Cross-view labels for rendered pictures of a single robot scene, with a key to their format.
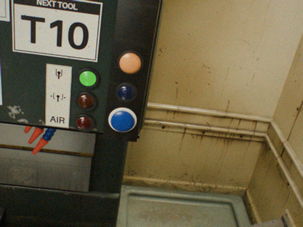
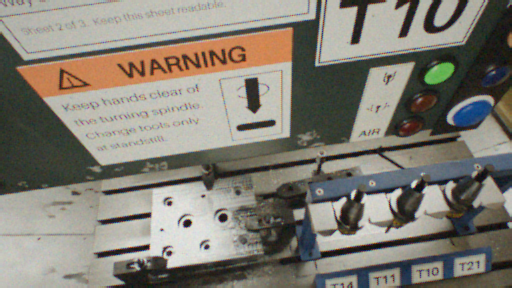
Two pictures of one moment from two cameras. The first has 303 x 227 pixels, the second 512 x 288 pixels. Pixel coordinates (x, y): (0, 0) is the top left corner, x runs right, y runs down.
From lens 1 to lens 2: 0.31 m
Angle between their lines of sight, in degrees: 27
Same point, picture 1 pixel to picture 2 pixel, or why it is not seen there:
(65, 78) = (397, 82)
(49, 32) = (389, 19)
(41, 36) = (372, 29)
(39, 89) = (349, 104)
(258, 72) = not seen: outside the picture
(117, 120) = (468, 116)
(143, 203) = not seen: hidden behind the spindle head
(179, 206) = not seen: hidden behind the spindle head
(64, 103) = (385, 112)
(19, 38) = (330, 42)
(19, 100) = (316, 125)
